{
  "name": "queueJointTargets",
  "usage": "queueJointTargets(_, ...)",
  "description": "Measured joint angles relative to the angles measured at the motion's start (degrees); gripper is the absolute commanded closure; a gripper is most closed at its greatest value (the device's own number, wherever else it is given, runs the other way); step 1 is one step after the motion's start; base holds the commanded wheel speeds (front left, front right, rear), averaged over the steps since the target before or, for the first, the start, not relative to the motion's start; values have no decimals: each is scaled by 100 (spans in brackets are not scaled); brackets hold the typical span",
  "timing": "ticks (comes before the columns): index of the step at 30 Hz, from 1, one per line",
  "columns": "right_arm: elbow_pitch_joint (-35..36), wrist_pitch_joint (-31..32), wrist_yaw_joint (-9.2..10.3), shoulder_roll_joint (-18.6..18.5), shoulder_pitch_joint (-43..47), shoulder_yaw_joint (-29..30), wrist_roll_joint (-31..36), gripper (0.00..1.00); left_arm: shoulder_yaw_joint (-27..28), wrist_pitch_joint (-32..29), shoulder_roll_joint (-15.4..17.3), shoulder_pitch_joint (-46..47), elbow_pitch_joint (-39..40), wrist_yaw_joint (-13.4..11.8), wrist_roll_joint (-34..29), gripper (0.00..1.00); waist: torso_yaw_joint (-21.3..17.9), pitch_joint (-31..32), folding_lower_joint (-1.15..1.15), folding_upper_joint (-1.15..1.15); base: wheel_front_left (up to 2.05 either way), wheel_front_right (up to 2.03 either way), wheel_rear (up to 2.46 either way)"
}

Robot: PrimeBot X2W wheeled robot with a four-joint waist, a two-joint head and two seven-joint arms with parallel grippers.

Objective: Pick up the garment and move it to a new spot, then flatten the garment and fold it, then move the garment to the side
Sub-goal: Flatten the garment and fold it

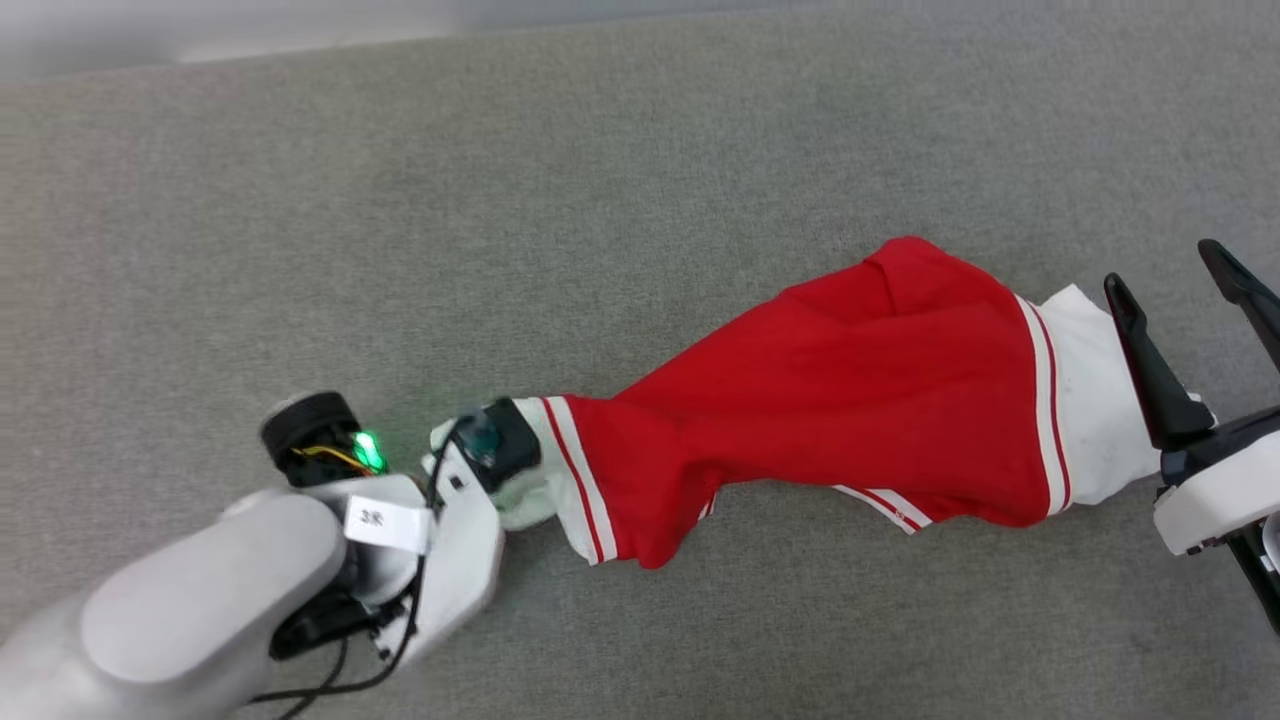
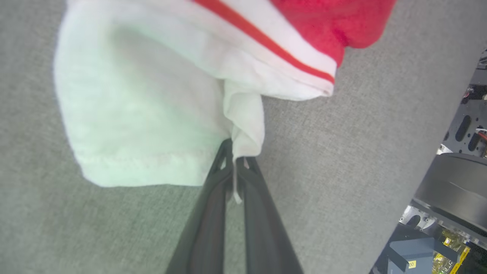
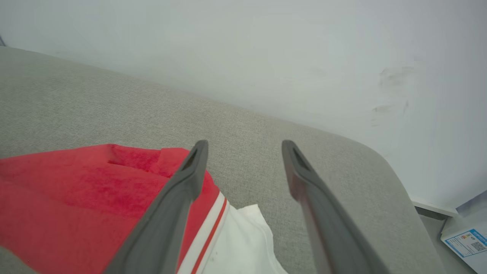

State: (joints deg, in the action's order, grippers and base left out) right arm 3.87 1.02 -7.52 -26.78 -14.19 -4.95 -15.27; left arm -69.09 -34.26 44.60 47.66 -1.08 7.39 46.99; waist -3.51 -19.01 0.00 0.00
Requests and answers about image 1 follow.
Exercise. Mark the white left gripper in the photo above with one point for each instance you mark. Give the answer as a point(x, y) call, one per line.
point(465, 560)

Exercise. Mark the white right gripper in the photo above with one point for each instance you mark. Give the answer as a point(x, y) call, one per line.
point(1220, 490)

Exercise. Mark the red and white shirt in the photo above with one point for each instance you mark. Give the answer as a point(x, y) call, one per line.
point(830, 400)

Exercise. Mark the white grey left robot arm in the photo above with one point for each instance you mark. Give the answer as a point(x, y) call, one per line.
point(170, 610)

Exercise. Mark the white paper label tag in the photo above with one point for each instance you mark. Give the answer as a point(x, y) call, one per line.
point(385, 522)

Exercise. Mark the grey fabric sofa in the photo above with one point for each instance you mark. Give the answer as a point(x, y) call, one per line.
point(600, 200)

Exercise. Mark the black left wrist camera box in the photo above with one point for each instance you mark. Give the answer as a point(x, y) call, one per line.
point(505, 445)

